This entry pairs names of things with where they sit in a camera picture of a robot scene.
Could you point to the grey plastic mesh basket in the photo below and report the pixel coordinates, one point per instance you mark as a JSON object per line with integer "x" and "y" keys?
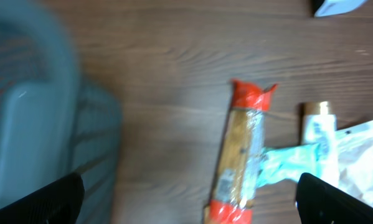
{"x": 53, "y": 120}

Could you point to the teal snack packet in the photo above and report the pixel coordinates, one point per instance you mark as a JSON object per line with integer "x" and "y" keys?
{"x": 287, "y": 164}

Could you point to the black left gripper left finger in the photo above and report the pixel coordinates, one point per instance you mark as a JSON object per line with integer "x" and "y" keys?
{"x": 57, "y": 203}

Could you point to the white tube with gold cap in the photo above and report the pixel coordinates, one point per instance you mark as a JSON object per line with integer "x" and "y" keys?
{"x": 319, "y": 127}

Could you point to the beige paper pouch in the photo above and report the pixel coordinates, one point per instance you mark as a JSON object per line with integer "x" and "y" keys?
{"x": 355, "y": 159}

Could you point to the white barcode scanner stand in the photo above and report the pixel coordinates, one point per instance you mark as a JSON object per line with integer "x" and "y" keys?
{"x": 323, "y": 8}

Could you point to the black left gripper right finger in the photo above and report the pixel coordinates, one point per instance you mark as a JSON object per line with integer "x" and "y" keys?
{"x": 319, "y": 202}

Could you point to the red and clear snack package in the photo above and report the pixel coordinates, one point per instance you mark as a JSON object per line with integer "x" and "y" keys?
{"x": 232, "y": 197}

